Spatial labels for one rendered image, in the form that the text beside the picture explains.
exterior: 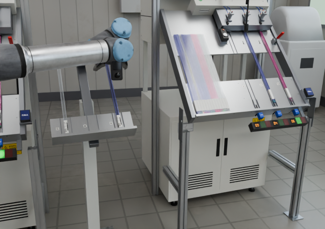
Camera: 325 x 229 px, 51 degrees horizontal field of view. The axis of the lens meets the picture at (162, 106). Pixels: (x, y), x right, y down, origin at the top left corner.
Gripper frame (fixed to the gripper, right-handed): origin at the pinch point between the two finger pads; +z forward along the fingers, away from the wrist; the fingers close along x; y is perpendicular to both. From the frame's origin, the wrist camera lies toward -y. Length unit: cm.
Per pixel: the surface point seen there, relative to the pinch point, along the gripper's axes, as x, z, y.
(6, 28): 43, 12, 30
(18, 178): 46, 52, -35
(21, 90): 38.7, 9.7, -2.6
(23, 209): 45, 63, -50
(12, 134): 42.8, 5.0, -23.5
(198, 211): -55, 66, -70
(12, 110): 42.9, 9.3, -11.6
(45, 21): 22, 248, 184
